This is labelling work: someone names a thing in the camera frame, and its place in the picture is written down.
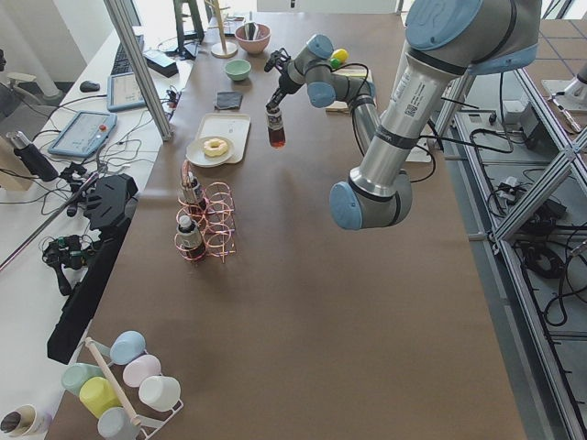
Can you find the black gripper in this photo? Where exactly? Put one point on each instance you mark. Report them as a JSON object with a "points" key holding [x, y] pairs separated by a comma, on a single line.
{"points": [[282, 84]]}

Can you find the tea bottle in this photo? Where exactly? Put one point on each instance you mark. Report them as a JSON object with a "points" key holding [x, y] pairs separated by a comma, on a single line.
{"points": [[192, 193], [189, 239], [275, 127]]}

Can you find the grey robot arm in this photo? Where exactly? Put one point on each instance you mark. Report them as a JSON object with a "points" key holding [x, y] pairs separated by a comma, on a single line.
{"points": [[443, 41]]}

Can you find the cream serving tray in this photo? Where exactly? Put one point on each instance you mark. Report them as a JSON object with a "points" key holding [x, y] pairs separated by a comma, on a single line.
{"points": [[233, 126]]}

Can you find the green bowl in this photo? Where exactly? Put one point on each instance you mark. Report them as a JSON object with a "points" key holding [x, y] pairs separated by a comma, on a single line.
{"points": [[237, 70]]}

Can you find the grey folded cloth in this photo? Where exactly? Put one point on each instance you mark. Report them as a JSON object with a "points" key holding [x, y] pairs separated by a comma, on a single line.
{"points": [[228, 100]]}

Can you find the pink bowl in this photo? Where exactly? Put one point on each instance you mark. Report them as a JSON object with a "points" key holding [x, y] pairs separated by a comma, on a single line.
{"points": [[258, 43]]}

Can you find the wooden cutting board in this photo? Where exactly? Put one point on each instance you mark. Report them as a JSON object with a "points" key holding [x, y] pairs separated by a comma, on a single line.
{"points": [[351, 83]]}

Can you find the wooden stand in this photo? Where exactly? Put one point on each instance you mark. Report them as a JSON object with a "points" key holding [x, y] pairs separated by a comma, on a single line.
{"points": [[223, 49]]}

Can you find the upper whole lemon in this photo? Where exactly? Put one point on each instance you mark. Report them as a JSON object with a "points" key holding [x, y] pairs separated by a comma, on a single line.
{"points": [[340, 55]]}

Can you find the glazed donut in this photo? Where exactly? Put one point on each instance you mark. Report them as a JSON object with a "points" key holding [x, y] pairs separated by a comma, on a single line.
{"points": [[215, 147]]}

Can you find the white round plate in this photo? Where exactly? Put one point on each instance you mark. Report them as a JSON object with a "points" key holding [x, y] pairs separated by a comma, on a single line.
{"points": [[195, 154]]}

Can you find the black keyboard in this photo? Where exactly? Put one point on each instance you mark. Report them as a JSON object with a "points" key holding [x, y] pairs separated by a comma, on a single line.
{"points": [[121, 62]]}

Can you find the blue teach pendant tablet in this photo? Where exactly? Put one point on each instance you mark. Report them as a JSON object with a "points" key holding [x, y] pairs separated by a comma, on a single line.
{"points": [[84, 135]]}

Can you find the mug rack with cups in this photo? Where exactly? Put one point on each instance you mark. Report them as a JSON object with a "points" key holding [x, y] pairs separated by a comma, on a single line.
{"points": [[123, 387]]}

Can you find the copper wire bottle rack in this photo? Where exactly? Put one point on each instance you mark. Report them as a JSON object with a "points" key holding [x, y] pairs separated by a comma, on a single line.
{"points": [[217, 223]]}

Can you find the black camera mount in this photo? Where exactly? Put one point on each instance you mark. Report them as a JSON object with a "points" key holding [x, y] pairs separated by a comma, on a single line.
{"points": [[83, 272]]}

